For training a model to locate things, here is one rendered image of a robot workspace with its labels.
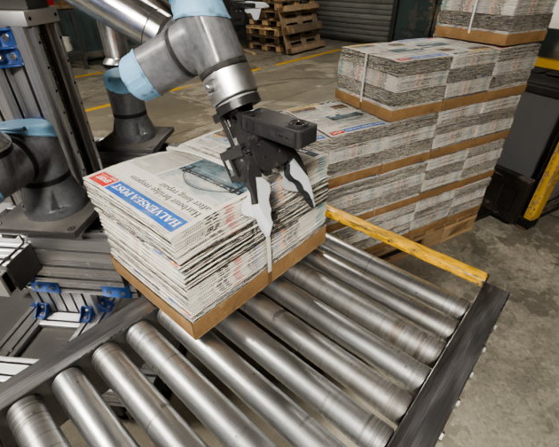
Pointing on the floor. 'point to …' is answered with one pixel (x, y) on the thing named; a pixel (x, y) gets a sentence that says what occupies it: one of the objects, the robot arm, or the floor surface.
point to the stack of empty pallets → (272, 35)
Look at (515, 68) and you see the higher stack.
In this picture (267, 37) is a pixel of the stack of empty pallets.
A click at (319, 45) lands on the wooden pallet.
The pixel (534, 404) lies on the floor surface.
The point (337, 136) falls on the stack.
